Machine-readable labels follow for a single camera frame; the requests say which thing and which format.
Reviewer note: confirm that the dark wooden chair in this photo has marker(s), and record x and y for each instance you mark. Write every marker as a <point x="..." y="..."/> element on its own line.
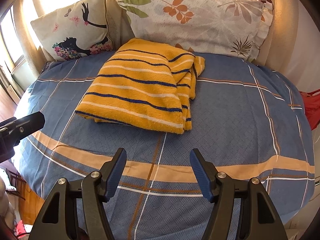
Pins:
<point x="15" y="182"/>

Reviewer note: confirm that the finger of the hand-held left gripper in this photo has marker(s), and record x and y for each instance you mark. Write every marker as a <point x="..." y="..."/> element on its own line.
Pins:
<point x="30" y="123"/>

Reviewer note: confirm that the window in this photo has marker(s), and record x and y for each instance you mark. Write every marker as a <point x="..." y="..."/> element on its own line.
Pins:
<point x="11" y="42"/>

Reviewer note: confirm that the blue plaid bed sheet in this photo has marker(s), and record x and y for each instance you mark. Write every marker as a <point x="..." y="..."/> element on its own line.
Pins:
<point x="237" y="120"/>

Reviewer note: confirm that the white bag on chair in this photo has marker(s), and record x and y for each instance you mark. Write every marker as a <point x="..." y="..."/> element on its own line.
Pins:
<point x="6" y="205"/>

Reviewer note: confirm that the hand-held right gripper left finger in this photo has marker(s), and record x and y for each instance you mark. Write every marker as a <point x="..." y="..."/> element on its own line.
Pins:
<point x="113" y="177"/>

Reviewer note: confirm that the red bag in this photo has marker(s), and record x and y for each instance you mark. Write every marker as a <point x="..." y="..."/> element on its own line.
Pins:
<point x="311" y="107"/>

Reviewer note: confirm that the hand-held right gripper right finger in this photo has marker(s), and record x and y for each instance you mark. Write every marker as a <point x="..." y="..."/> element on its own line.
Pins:
<point x="202" y="177"/>

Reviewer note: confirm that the yellow striped sweater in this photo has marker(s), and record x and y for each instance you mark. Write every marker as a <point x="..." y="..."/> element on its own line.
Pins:
<point x="140" y="90"/>

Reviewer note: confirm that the leaf print pillow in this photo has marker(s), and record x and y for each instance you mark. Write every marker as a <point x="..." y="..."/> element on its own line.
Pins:
<point x="200" y="17"/>

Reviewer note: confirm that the pillow with woman silhouette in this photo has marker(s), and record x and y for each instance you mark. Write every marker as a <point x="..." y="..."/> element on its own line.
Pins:
<point x="72" y="25"/>

